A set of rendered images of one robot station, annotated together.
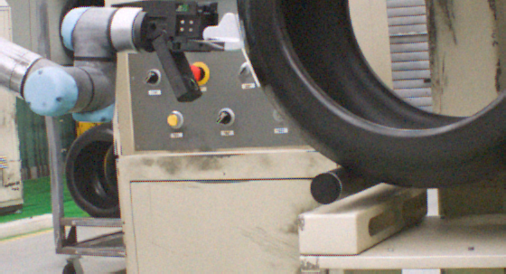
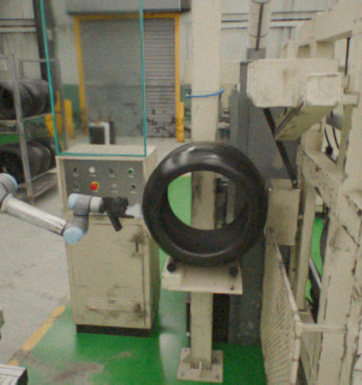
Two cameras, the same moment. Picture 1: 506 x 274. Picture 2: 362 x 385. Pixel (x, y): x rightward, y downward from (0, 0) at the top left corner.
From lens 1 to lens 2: 0.81 m
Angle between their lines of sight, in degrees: 25
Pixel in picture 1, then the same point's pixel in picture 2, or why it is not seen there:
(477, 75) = (206, 212)
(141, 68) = (70, 181)
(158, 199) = not seen: hidden behind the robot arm
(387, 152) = (192, 259)
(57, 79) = (77, 233)
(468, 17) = (205, 194)
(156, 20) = (107, 204)
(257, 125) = not seen: hidden behind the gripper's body
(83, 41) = (78, 209)
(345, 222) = (177, 278)
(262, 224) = (119, 239)
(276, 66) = (157, 232)
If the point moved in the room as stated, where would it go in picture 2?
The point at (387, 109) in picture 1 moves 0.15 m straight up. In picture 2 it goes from (180, 227) to (180, 199)
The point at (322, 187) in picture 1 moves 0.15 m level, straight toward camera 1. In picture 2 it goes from (170, 267) to (180, 284)
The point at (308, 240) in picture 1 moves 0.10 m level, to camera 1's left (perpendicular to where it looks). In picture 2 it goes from (165, 282) to (144, 285)
